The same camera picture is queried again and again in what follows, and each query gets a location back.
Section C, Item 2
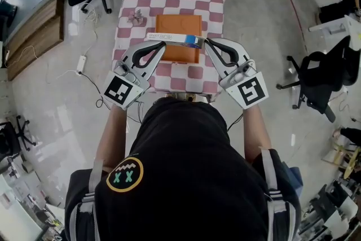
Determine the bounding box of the white and blue packet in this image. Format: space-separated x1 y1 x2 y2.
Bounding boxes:
146 32 205 50

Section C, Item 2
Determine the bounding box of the grey harness shoulder strap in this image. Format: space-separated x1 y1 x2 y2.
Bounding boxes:
69 159 104 241
259 148 297 241

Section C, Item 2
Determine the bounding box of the black power strip cable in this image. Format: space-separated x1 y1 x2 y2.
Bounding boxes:
79 71 114 109

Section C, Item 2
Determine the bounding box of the orange wooden box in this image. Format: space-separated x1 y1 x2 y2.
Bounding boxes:
155 14 202 64

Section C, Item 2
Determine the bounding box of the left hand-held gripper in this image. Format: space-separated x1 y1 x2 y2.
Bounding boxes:
103 41 166 111

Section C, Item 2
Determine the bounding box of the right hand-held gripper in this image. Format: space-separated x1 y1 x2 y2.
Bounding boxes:
204 38 269 110

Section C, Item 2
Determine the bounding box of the white power strip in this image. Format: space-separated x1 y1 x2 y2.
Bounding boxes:
77 55 87 76

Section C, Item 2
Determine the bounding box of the wooden floor platform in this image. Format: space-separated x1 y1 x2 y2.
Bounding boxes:
5 0 66 81

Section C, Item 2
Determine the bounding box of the person's black t-shirt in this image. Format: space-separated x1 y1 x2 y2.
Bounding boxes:
64 97 303 241

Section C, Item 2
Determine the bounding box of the person's right forearm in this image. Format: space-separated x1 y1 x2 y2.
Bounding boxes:
241 104 273 163

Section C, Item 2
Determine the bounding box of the pink white checkered tablecloth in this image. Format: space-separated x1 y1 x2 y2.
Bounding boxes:
112 0 227 95

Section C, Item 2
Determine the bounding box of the small black swivel chair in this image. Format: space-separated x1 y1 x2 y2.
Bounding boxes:
0 115 38 163

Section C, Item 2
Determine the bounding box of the black office chair with armrests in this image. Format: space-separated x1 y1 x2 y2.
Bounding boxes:
276 35 360 124

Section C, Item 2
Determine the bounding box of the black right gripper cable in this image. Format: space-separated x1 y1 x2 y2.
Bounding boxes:
227 113 244 132

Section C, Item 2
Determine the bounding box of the person's left forearm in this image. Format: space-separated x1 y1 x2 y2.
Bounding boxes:
95 103 128 172

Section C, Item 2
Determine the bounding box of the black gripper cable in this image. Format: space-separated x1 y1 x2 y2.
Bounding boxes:
124 100 145 124
227 113 244 132

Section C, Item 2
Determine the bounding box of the wooden stool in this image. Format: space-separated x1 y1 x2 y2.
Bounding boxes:
323 140 361 179

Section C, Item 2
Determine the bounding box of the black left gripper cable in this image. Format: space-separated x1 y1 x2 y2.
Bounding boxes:
124 100 145 124

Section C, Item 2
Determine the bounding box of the small grey crumpled object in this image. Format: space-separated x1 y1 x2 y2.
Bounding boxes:
127 9 145 27

